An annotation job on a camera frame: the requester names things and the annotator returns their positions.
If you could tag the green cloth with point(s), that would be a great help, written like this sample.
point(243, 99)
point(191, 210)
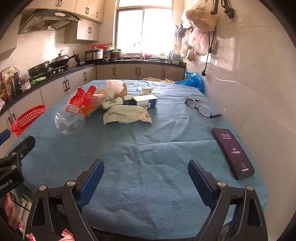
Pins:
point(38, 80)

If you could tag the small white packet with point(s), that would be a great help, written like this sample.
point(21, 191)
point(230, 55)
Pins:
point(112, 103)

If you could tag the red plastic basket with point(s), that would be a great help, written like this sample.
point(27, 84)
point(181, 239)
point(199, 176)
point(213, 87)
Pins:
point(25, 122)

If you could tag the black wok with lid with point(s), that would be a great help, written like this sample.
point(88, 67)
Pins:
point(59, 60)

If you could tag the brown cooking pot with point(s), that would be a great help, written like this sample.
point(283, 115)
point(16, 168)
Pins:
point(116, 55)

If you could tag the black smartphone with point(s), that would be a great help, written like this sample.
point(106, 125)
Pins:
point(233, 153)

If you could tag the yellow cardboard box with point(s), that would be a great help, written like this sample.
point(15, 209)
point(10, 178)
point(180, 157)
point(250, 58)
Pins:
point(122, 91)

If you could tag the small white box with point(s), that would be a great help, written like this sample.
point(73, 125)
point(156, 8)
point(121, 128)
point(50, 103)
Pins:
point(145, 90)

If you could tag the large hanging plastic bag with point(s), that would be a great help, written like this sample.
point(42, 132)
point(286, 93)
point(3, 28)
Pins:
point(201, 16)

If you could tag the blue tablecloth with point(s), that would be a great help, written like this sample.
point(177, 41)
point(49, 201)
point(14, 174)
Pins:
point(143, 150)

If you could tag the steel rice cooker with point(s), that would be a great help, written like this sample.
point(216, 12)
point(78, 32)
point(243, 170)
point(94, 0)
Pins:
point(93, 56)

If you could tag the white printed plastic pouch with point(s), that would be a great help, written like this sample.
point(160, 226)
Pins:
point(127, 114)

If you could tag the red printed paper cup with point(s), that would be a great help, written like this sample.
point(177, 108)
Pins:
point(90, 97)

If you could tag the beige base cabinets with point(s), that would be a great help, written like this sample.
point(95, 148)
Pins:
point(57, 85)

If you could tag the gas stove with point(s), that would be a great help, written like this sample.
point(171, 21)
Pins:
point(57, 69)

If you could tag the red plastic container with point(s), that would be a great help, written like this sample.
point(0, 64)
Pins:
point(98, 47)

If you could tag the blue plastic bag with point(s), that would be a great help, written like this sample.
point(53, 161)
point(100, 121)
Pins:
point(194, 81)

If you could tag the glass range hood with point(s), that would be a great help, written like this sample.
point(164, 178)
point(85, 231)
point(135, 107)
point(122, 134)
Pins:
point(46, 22)

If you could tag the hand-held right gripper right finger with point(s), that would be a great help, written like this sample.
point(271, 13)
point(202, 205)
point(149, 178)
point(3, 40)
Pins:
point(201, 185)

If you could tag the row of condiment bottles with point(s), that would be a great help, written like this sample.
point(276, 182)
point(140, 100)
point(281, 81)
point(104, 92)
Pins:
point(11, 81)

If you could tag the kitchen window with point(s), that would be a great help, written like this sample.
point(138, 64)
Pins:
point(143, 27)

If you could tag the white crumpled plastic bag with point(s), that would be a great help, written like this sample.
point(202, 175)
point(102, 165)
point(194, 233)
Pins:
point(114, 88)

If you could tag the red plastic wrapper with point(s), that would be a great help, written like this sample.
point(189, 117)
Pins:
point(75, 98)

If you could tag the steel wok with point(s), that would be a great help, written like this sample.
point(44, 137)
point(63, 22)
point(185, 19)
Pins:
point(38, 69)

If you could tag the white and blue box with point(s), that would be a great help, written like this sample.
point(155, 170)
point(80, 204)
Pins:
point(145, 100)

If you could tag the dark framed eyeglasses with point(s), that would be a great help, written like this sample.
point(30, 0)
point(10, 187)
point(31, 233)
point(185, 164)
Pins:
point(215, 115)

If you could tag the wall knife rack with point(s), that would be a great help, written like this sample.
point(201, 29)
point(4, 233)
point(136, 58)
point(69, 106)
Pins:
point(179, 30)

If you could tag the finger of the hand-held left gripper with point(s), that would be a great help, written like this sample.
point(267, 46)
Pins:
point(23, 146)
point(4, 136)

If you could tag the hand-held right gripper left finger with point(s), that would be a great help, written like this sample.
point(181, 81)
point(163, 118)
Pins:
point(92, 183)

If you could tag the yellow plastic bag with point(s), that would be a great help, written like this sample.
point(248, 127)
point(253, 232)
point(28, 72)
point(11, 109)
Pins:
point(157, 80)

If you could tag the chrome faucet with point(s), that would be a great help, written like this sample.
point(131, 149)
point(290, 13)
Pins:
point(140, 49)

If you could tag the red white patterned cloth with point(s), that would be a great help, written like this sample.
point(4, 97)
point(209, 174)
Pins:
point(67, 235)

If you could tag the beige wall cabinets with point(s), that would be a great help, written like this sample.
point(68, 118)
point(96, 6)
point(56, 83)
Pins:
point(85, 30)

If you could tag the plastic detergent bottle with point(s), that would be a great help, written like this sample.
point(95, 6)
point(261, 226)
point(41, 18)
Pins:
point(175, 57)

